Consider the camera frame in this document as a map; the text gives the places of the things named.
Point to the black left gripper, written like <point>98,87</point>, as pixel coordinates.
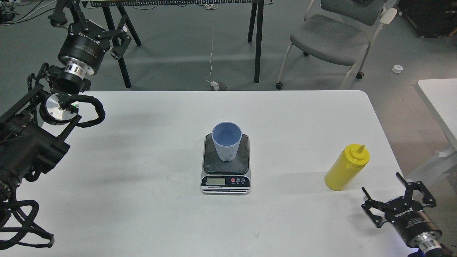
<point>88,47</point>

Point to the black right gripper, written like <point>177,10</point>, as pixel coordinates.
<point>410,219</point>

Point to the yellow squeeze bottle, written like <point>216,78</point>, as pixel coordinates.
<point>351,161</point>

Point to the blue ribbed plastic cup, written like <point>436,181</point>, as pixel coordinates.
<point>226,137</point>

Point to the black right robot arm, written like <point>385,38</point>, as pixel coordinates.
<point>375,210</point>

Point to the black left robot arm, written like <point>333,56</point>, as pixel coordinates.
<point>34,130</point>

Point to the black digital kitchen scale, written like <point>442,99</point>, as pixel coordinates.
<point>226,177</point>

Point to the small white spool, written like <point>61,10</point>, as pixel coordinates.
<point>397,69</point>

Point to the grey office chair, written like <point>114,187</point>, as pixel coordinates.
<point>334,41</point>

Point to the black box top right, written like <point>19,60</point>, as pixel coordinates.
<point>430,18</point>

